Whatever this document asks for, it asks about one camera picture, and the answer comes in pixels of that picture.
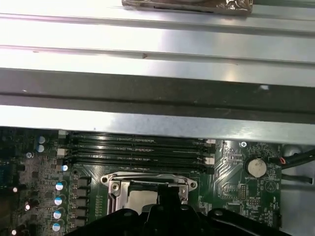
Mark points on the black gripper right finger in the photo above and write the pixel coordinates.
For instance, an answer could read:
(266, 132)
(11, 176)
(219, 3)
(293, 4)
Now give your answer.
(197, 226)

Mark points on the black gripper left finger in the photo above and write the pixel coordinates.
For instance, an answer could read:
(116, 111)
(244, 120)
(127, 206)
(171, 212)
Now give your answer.
(137, 226)

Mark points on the silver square CPU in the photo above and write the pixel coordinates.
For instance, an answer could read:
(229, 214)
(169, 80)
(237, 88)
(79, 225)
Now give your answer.
(142, 199)

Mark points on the metal socket cover frame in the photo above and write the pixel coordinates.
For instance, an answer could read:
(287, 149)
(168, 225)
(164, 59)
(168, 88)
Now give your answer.
(118, 191)

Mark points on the CPU socket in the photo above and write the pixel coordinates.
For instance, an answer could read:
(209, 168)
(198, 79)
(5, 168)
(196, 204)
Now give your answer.
(137, 176)

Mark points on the black RAM slot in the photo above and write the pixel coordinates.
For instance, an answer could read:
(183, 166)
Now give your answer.
(98, 149)
(98, 139)
(98, 169)
(98, 159)

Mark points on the green motherboard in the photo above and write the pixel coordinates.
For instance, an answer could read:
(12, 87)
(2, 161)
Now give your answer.
(229, 172)

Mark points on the silver blue capacitor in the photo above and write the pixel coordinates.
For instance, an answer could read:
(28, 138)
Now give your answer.
(56, 226)
(40, 148)
(65, 168)
(57, 214)
(59, 186)
(58, 201)
(42, 139)

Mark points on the silver coin battery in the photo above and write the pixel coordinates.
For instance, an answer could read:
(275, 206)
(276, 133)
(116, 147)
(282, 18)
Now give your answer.
(256, 167)

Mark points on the silver motherboard screw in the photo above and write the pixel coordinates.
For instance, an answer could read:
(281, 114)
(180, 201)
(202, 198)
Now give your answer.
(243, 144)

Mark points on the black open PC case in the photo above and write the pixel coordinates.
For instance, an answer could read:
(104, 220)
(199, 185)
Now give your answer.
(157, 123)

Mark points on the small dark capacitor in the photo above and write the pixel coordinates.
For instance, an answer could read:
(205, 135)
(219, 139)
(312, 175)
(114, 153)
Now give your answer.
(14, 232)
(27, 207)
(15, 189)

